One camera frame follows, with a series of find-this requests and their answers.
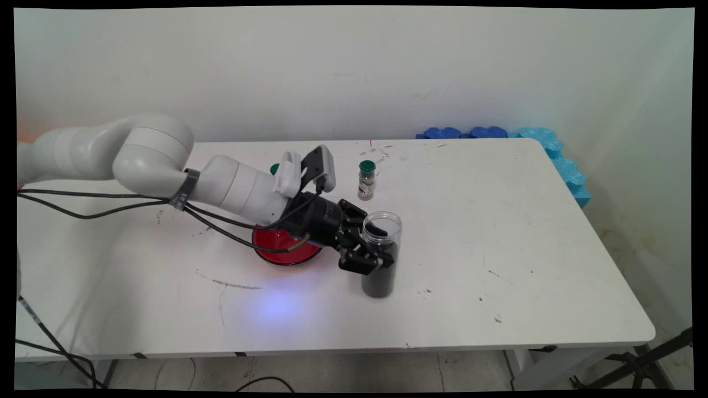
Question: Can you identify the black floor cable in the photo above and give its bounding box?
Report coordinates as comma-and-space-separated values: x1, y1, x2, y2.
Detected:
235, 377, 294, 393

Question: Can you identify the light blue foam mat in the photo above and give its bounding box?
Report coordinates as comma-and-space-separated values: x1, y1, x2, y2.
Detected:
509, 127, 591, 210

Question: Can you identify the black hanging cable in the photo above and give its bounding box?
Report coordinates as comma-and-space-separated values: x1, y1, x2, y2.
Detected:
15, 296, 108, 389

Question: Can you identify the black tripod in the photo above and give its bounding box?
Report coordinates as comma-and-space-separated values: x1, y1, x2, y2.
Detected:
570, 327, 694, 390

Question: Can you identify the black arm strap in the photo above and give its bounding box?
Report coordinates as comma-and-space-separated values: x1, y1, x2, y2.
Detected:
169, 169, 200, 210

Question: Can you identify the dark blue foam mat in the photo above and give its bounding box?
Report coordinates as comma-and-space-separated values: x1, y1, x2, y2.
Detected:
416, 127, 508, 140

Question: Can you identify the red bowl with black rim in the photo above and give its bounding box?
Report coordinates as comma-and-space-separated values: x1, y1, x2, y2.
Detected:
252, 224, 324, 266

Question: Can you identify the clear plastic jar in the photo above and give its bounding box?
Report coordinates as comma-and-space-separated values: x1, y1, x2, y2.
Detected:
360, 211, 403, 299

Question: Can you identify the white camera bracket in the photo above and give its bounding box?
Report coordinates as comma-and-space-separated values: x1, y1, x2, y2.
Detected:
273, 150, 303, 198

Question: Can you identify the white table leg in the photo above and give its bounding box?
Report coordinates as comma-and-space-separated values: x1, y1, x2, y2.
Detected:
83, 359, 118, 389

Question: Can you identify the black camera cable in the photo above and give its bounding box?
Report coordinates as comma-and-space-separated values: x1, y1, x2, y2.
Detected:
17, 185, 324, 230

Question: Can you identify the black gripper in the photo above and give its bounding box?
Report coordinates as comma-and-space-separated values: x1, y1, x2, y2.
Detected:
285, 192, 395, 276

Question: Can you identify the white table leg frame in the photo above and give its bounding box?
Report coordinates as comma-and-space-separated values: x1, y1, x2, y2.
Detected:
504, 344, 659, 391

